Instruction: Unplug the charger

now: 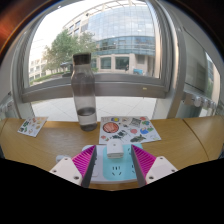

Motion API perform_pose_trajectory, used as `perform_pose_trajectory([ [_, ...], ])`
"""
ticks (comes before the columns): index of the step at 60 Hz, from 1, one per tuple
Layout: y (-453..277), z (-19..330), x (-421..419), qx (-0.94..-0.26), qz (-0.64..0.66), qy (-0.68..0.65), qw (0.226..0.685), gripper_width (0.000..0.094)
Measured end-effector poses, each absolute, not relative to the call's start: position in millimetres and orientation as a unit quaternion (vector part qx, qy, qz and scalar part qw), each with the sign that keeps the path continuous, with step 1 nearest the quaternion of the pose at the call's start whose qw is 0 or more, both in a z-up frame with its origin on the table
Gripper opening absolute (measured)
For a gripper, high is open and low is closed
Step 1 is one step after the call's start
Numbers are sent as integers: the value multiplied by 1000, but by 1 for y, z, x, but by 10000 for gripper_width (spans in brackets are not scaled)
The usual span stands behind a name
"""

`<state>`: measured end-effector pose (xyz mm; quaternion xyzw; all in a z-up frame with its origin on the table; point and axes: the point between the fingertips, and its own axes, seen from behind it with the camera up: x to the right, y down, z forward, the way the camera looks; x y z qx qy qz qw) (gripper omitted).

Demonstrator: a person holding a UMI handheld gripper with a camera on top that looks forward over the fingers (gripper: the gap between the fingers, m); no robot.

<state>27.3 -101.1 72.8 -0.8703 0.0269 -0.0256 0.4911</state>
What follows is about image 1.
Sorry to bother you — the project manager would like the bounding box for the green tree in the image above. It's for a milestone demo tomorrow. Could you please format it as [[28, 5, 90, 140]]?
[[43, 29, 98, 73]]

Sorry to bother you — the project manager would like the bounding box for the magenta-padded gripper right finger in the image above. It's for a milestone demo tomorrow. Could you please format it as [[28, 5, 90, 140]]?
[[130, 144, 179, 188]]

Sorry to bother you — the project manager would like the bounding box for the grey window frame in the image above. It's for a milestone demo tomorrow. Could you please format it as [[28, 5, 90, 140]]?
[[11, 0, 188, 119]]

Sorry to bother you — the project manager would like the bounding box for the colourful sticker sheet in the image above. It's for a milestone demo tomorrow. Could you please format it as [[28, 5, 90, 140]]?
[[17, 116, 49, 138]]

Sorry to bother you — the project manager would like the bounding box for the glass office building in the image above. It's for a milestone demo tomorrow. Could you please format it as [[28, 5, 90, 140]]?
[[63, 1, 158, 76]]

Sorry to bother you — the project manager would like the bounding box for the white and teal power strip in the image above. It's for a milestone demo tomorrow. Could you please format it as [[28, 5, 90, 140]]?
[[81, 143, 144, 185]]

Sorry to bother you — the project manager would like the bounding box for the clear bottle with dark cap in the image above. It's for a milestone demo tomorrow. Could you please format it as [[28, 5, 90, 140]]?
[[70, 52, 99, 132]]

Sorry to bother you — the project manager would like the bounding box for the small white charger block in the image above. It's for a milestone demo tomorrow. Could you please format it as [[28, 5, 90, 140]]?
[[106, 139, 124, 159]]

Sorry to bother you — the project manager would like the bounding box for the grey rail with white sockets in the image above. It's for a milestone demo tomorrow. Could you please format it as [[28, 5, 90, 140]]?
[[182, 91, 218, 111]]

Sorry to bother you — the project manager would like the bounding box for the space-themed sticker sheet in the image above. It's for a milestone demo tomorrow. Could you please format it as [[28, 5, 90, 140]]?
[[98, 115, 162, 145]]

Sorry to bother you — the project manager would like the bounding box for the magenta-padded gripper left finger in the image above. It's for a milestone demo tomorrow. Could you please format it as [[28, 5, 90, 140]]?
[[49, 144, 98, 189]]

